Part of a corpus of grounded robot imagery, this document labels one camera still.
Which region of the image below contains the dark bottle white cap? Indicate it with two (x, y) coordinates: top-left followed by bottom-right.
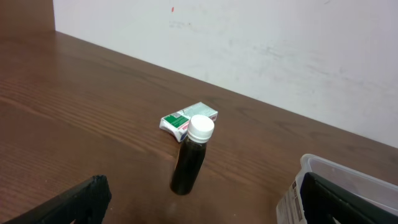
(170, 114), (215, 195)

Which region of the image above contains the white green medicine box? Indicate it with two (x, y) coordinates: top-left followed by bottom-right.
(159, 102), (218, 142)

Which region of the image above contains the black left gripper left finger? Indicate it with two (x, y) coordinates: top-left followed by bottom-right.
(4, 175), (112, 224)

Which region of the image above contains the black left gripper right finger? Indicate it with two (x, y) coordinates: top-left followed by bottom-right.
(300, 172), (397, 224)

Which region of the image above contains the clear plastic container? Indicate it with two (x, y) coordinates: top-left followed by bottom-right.
(276, 154), (397, 224)

